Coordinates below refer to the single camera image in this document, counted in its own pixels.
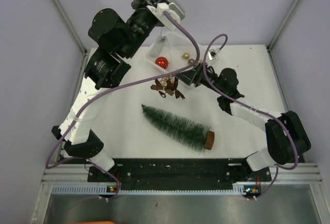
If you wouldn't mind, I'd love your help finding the red glitter bauble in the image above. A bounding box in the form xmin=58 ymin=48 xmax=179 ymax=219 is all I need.
xmin=155 ymin=57 xmax=170 ymax=69

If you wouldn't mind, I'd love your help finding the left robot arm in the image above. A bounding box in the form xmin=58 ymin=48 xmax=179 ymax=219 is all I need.
xmin=52 ymin=0 xmax=168 ymax=181

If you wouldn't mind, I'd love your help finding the brown and gold ornament garland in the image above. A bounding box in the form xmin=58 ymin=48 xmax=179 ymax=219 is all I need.
xmin=150 ymin=76 xmax=185 ymax=99

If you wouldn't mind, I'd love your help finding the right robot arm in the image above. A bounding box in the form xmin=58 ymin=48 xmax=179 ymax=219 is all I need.
xmin=177 ymin=63 xmax=311 ymax=181

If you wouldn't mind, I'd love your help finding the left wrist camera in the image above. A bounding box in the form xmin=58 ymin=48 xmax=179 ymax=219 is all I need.
xmin=146 ymin=0 xmax=186 ymax=31

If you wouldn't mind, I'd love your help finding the white plastic basket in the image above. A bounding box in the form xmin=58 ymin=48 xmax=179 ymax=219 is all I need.
xmin=145 ymin=30 xmax=196 ymax=74

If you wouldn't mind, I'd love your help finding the gold bauble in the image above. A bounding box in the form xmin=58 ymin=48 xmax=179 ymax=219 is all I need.
xmin=182 ymin=53 xmax=190 ymax=60

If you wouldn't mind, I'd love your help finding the right aluminium corner post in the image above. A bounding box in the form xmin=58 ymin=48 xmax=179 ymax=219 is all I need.
xmin=267 ymin=0 xmax=318 ymax=52

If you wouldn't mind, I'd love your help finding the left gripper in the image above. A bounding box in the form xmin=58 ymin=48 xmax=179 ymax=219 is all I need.
xmin=119 ymin=0 xmax=166 ymax=60

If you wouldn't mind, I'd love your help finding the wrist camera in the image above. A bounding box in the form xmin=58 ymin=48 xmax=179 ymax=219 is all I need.
xmin=208 ymin=48 xmax=221 ymax=61
xmin=146 ymin=0 xmax=186 ymax=31

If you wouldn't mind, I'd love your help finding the white cable duct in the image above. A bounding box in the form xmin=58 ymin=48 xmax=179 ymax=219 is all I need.
xmin=51 ymin=183 xmax=258 ymax=196

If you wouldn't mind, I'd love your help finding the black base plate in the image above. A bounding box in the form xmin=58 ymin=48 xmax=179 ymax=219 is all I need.
xmin=87 ymin=159 xmax=271 ymax=191

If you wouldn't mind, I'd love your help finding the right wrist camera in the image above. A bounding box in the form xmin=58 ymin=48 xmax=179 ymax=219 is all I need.
xmin=208 ymin=48 xmax=221 ymax=61

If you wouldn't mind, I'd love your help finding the aluminium frame rail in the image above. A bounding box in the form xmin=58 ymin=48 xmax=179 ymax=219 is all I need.
xmin=41 ymin=163 xmax=323 ymax=185

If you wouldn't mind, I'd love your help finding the left aluminium corner post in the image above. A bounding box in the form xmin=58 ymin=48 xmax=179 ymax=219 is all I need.
xmin=50 ymin=0 xmax=87 ymax=55

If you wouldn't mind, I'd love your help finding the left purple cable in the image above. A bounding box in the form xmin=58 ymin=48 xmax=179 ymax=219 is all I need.
xmin=45 ymin=11 xmax=201 ymax=202

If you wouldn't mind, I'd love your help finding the aluminium corner post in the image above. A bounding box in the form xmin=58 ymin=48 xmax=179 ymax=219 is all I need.
xmin=50 ymin=0 xmax=87 ymax=55
xmin=267 ymin=0 xmax=318 ymax=52

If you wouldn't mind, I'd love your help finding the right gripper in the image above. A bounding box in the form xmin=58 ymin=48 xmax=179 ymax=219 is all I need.
xmin=175 ymin=62 xmax=226 ymax=96

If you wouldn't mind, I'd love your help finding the small green christmas tree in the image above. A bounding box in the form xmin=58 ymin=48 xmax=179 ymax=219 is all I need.
xmin=141 ymin=105 xmax=215 ymax=152

